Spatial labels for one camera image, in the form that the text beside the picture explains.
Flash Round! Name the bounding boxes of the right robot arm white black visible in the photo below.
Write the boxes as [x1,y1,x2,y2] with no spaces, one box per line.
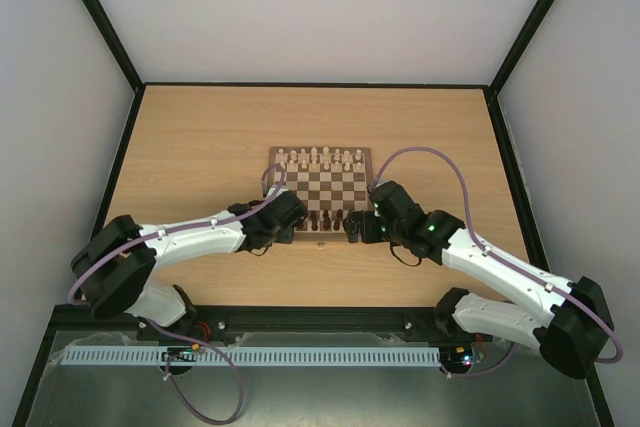
[343,181,614,379]

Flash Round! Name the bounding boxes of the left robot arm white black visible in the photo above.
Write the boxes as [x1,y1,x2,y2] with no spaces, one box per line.
[67,187,307,327]

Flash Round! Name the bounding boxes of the wooden chess board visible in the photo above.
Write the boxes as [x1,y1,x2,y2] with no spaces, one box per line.
[266,164,374,243]

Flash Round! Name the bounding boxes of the white chess piece row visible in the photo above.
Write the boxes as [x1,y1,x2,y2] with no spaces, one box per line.
[269,146,372,173]

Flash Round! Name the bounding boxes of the grey slotted cable duct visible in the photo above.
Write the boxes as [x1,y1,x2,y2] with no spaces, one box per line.
[60,346,441,368]

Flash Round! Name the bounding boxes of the black aluminium frame rail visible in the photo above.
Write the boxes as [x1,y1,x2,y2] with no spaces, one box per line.
[49,304,581,343]

